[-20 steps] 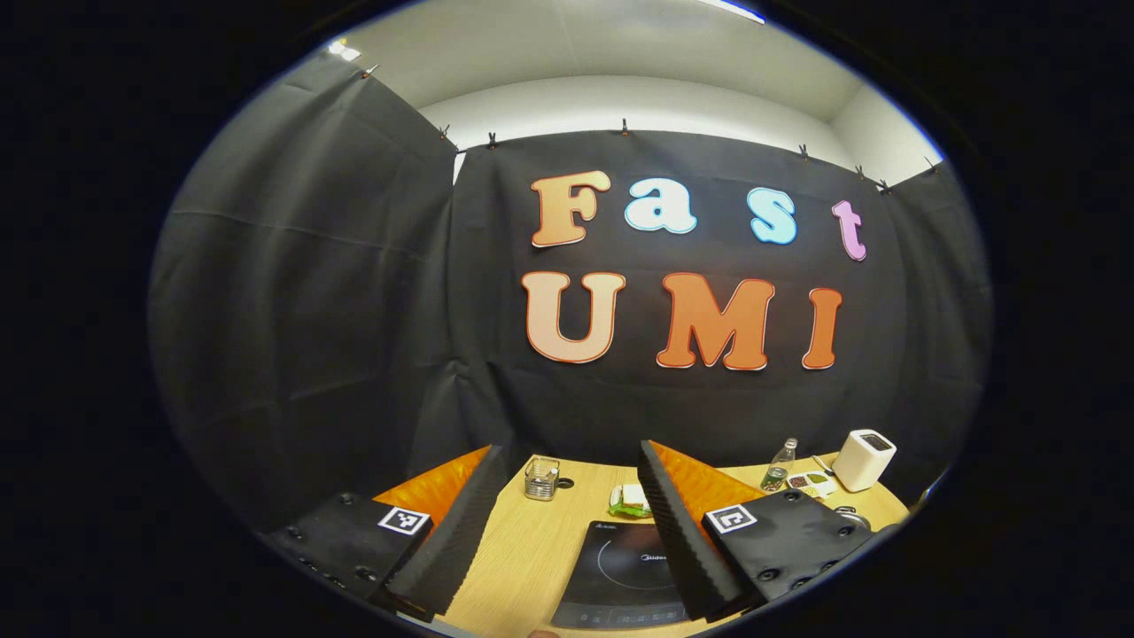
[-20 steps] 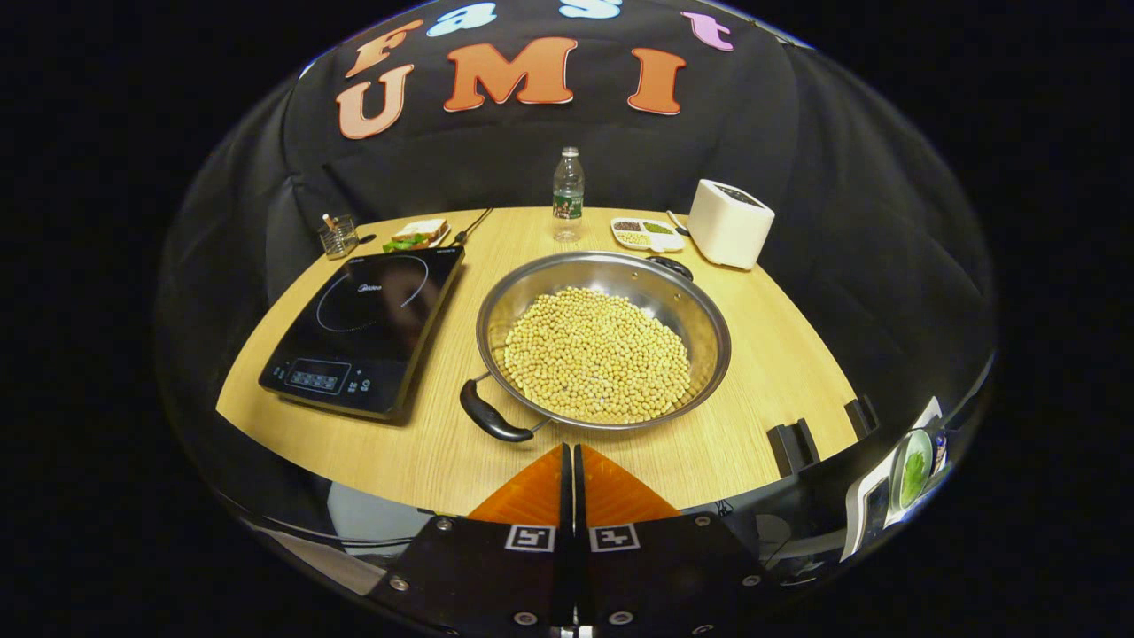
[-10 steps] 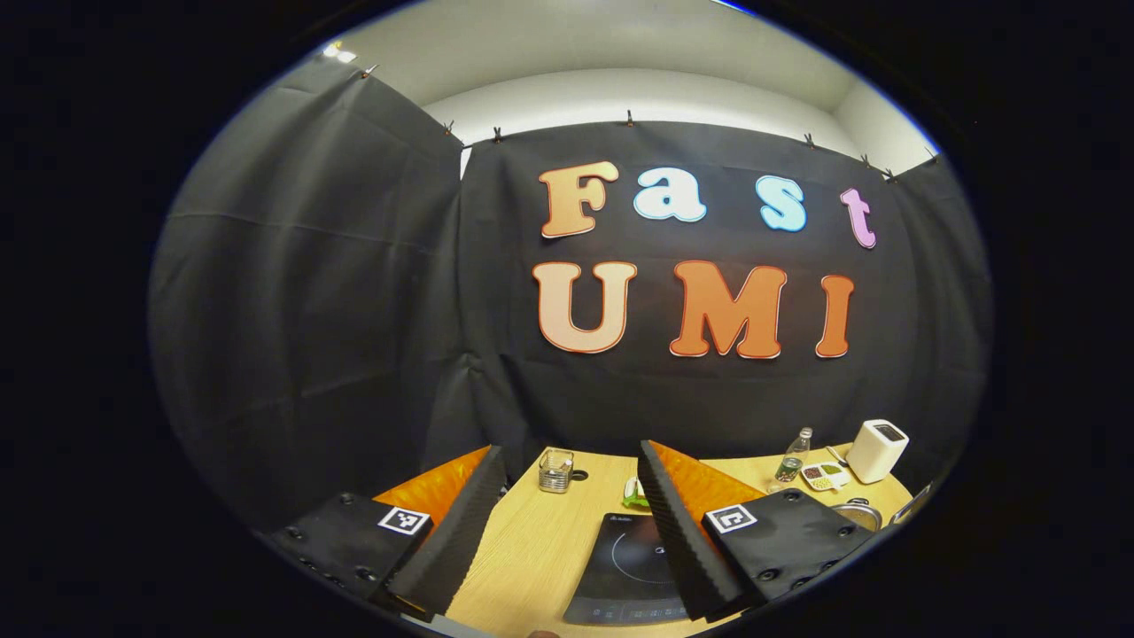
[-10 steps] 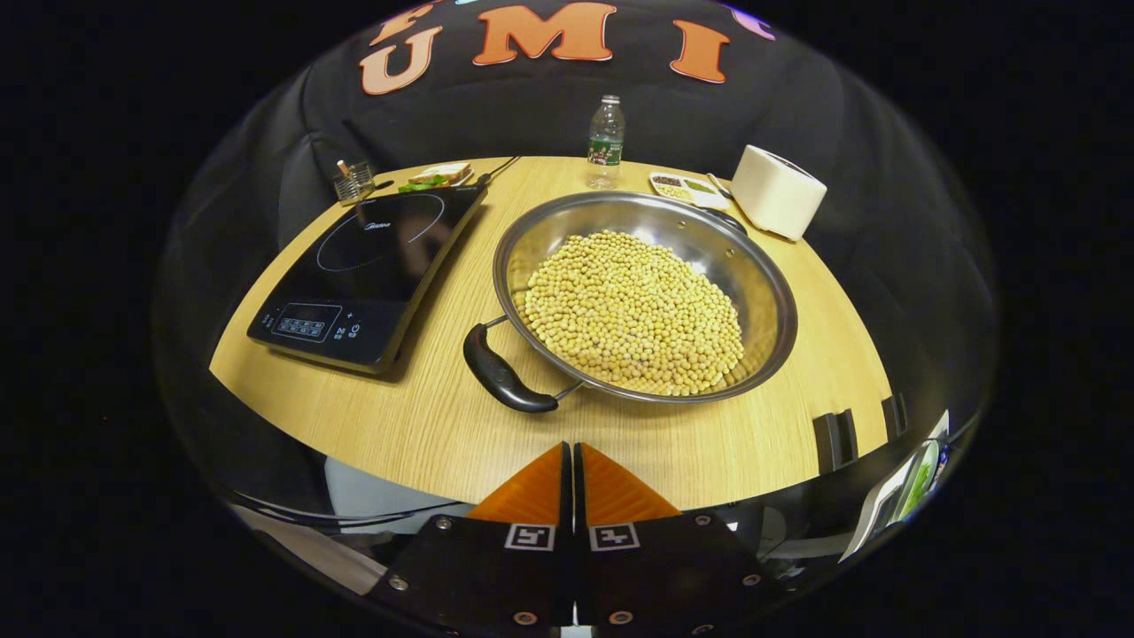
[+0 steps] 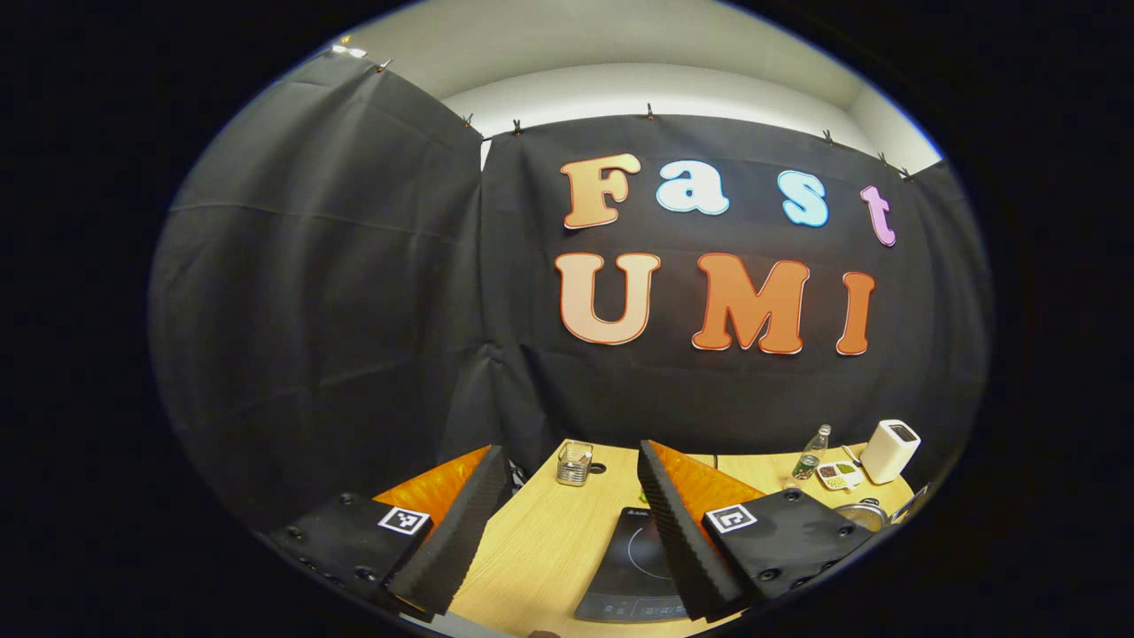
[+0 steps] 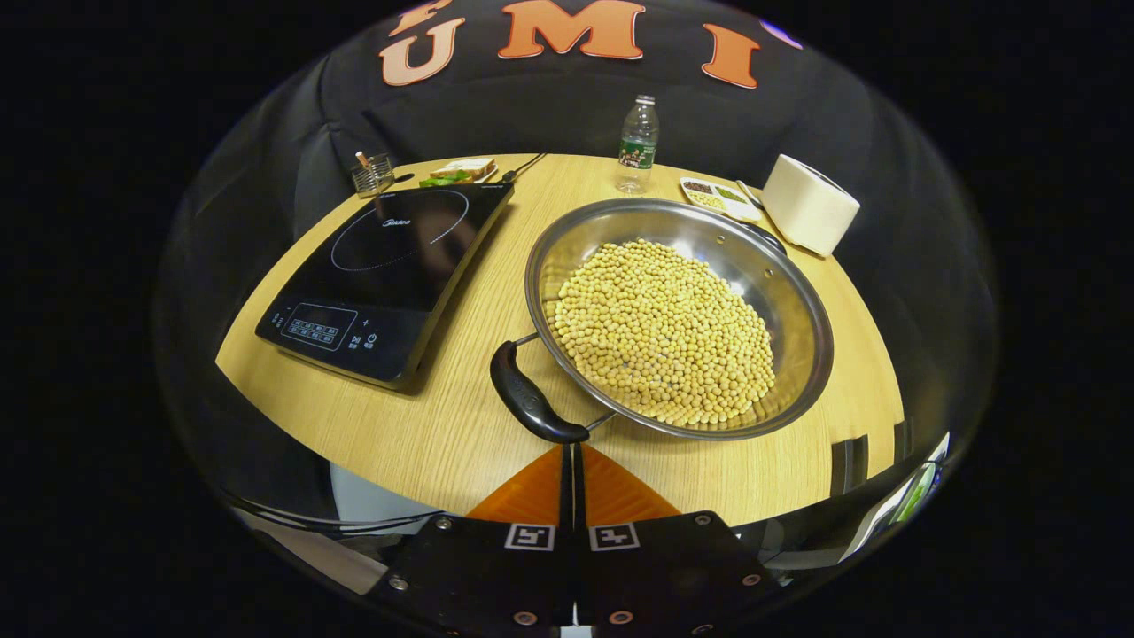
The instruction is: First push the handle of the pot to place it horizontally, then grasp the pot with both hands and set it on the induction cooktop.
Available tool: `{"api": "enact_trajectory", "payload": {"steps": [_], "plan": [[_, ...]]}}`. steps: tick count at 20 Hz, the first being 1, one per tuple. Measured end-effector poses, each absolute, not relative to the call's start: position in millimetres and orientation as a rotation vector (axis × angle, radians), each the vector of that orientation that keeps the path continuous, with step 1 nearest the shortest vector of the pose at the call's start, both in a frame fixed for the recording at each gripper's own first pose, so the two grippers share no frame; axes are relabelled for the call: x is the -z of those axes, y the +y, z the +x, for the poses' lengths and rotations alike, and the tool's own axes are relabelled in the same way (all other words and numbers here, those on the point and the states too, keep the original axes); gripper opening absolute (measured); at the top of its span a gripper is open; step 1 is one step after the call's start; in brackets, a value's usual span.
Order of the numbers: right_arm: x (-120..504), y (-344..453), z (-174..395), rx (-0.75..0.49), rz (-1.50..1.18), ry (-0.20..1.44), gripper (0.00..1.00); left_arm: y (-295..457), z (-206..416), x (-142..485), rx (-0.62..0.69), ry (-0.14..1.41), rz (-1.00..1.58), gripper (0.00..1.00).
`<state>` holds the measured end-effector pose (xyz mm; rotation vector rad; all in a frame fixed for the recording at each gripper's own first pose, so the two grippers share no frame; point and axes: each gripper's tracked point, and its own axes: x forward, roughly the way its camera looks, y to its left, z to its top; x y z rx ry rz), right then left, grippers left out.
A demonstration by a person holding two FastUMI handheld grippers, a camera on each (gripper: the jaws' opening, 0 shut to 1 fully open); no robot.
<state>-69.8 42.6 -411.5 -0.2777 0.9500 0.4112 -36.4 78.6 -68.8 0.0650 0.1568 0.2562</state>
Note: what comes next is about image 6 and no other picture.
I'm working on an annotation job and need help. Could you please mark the white printed sheet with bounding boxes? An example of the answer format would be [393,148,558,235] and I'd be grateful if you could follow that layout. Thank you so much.
[837,432,951,561]

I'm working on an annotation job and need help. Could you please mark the black induction cooktop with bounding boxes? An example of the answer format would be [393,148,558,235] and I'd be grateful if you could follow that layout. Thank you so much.
[255,182,516,391]

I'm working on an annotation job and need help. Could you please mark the clear plastic water bottle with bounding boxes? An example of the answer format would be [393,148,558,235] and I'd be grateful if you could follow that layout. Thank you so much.
[616,95,660,195]

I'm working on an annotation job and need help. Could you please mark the white divided bean dish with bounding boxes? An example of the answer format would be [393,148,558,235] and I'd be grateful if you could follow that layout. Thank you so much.
[680,176,763,222]

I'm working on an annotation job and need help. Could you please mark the metal wire mesh holder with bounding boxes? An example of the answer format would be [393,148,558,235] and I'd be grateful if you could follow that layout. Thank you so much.
[351,151,396,198]

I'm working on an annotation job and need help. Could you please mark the pile of yellow soybeans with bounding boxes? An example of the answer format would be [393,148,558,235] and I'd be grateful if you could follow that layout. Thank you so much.
[551,239,777,427]

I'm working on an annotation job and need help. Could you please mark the black power cable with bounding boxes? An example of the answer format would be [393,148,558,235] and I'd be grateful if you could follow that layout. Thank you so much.
[496,152,548,185]

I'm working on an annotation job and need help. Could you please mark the sandwich on white plate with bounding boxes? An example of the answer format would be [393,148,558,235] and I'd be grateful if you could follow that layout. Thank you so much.
[419,158,499,189]

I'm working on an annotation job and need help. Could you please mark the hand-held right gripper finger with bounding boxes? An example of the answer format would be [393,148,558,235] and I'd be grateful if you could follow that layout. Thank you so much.
[377,446,577,632]
[576,443,785,634]

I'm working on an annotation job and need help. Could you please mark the steel pot with black handles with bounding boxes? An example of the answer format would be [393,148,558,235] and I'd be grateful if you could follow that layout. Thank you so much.
[490,198,835,445]

